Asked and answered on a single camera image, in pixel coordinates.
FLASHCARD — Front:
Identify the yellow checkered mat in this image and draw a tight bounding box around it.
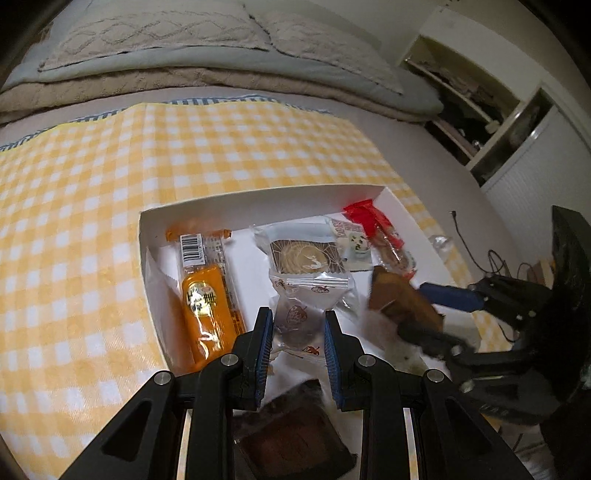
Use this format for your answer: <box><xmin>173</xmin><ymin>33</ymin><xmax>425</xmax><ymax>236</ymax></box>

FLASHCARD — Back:
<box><xmin>1</xmin><ymin>96</ymin><xmax>519</xmax><ymax>479</ymax></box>

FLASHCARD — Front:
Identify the dark red mooncake packet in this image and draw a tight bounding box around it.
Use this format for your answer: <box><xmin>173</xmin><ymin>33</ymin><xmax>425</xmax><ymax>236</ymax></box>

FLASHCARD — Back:
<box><xmin>232</xmin><ymin>379</ymin><xmax>358</xmax><ymax>480</ymax></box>

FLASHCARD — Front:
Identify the crumpled clear plastic wrapper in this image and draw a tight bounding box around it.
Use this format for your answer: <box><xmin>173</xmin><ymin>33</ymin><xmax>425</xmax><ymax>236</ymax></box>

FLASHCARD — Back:
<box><xmin>429</xmin><ymin>235</ymin><xmax>455</xmax><ymax>263</ymax></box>

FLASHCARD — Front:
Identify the beige folded blanket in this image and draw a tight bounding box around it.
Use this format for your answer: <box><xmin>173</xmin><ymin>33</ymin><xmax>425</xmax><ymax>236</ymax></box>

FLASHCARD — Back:
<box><xmin>1</xmin><ymin>67</ymin><xmax>443</xmax><ymax>124</ymax></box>

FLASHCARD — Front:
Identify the left beige pillow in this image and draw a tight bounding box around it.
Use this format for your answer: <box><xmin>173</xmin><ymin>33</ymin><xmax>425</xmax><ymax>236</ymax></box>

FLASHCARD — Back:
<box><xmin>39</xmin><ymin>1</ymin><xmax>270</xmax><ymax>72</ymax></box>

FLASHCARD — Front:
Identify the white wall shelf niche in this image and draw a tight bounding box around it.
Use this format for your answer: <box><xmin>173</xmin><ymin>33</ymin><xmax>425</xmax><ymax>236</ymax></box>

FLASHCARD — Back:
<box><xmin>404</xmin><ymin>35</ymin><xmax>554</xmax><ymax>186</ymax></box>

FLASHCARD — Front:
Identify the white boxed mooncake packet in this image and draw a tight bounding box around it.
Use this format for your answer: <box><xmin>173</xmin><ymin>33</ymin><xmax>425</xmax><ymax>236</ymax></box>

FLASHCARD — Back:
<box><xmin>252</xmin><ymin>221</ymin><xmax>361</xmax><ymax>315</ymax></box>

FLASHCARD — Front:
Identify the white cardboard tray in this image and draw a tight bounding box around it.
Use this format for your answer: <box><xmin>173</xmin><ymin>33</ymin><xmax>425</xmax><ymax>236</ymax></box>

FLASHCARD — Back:
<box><xmin>138</xmin><ymin>183</ymin><xmax>484</xmax><ymax>480</ymax></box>

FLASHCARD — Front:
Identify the right beige pillow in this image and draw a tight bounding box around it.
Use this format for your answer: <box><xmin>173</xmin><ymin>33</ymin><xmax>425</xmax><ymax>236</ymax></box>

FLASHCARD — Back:
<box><xmin>252</xmin><ymin>11</ymin><xmax>404</xmax><ymax>94</ymax></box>

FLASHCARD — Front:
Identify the black cable on bed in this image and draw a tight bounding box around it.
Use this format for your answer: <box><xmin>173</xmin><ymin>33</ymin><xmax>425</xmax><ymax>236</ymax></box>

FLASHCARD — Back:
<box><xmin>450</xmin><ymin>210</ymin><xmax>541</xmax><ymax>282</ymax></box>

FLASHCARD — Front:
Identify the small clear dark candy packet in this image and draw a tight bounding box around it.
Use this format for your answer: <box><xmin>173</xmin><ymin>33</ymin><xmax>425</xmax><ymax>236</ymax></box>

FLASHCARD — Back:
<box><xmin>271</xmin><ymin>296</ymin><xmax>325</xmax><ymax>361</ymax></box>

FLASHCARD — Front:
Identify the red long snack packet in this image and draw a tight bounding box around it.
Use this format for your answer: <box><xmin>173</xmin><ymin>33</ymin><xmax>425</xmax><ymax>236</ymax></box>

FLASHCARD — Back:
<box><xmin>344</xmin><ymin>199</ymin><xmax>417</xmax><ymax>280</ymax></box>

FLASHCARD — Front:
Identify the white seaweed snack packet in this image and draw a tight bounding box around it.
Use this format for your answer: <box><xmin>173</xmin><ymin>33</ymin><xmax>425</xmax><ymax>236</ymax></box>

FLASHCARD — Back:
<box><xmin>327</xmin><ymin>217</ymin><xmax>373</xmax><ymax>272</ymax></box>

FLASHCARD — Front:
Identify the grey blue duvet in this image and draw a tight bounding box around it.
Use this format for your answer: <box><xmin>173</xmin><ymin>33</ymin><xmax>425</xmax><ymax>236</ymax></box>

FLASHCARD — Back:
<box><xmin>1</xmin><ymin>16</ymin><xmax>419</xmax><ymax>94</ymax></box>

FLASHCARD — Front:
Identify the beige pillow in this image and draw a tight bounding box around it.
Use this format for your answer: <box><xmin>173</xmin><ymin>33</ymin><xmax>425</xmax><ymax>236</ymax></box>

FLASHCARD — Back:
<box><xmin>252</xmin><ymin>11</ymin><xmax>404</xmax><ymax>94</ymax></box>
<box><xmin>39</xmin><ymin>1</ymin><xmax>270</xmax><ymax>72</ymax></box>

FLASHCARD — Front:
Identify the brown snack packet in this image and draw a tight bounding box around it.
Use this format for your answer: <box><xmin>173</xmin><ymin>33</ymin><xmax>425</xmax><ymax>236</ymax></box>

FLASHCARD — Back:
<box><xmin>368</xmin><ymin>266</ymin><xmax>444</xmax><ymax>332</ymax></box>

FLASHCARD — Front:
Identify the orange snack bar packet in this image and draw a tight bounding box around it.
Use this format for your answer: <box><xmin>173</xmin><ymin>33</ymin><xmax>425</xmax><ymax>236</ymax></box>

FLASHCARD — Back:
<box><xmin>166</xmin><ymin>225</ymin><xmax>245</xmax><ymax>372</ymax></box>

